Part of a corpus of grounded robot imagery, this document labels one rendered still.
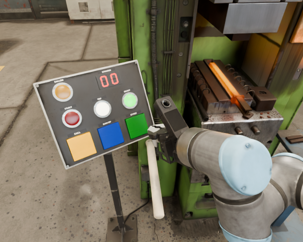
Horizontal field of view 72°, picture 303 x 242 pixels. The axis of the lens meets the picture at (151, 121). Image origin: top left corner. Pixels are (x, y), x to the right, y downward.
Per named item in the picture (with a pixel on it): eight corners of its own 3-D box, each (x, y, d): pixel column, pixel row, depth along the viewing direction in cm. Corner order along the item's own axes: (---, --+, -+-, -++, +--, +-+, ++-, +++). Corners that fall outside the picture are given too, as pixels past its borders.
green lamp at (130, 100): (136, 107, 74) (136, 97, 71) (123, 108, 73) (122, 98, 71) (136, 102, 76) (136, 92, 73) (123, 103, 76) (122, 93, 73)
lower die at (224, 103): (247, 112, 97) (253, 96, 92) (206, 114, 96) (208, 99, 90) (217, 71, 129) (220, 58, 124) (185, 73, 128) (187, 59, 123)
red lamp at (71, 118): (80, 126, 66) (77, 115, 63) (65, 127, 66) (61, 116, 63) (82, 120, 68) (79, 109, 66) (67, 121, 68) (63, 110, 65)
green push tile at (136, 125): (149, 132, 77) (143, 113, 76) (131, 139, 74) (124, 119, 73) (147, 131, 79) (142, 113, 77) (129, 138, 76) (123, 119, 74)
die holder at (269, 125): (254, 178, 122) (285, 118, 94) (190, 183, 119) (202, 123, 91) (220, 118, 165) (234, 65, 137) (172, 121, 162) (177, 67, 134)
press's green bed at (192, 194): (233, 216, 152) (253, 177, 122) (182, 221, 149) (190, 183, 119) (209, 158, 194) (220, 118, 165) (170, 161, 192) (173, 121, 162)
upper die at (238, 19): (277, 32, 75) (288, 2, 69) (222, 34, 73) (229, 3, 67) (231, 7, 107) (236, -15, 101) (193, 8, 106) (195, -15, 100)
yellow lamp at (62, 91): (71, 100, 64) (67, 88, 61) (55, 101, 64) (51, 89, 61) (73, 94, 66) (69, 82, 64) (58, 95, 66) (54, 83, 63)
